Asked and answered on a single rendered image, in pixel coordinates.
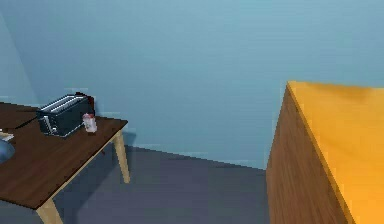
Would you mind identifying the blue grey bowl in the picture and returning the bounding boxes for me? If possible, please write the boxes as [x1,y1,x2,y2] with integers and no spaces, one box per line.
[0,138,16,164]

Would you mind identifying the dark red object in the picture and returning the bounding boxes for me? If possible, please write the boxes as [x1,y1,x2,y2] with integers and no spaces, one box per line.
[75,91,96,116]

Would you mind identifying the white shaker with red cap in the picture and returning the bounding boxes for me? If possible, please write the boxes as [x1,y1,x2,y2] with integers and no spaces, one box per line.
[82,112,98,134]

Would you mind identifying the black toaster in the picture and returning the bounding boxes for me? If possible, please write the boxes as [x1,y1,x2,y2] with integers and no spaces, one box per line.
[35,94,94,138]

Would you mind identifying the orange wooden cabinet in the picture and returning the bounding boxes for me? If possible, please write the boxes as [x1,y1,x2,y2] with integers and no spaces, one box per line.
[265,80,384,224]

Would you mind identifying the dark brown wooden table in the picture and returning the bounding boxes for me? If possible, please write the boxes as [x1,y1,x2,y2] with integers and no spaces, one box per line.
[0,101,132,224]

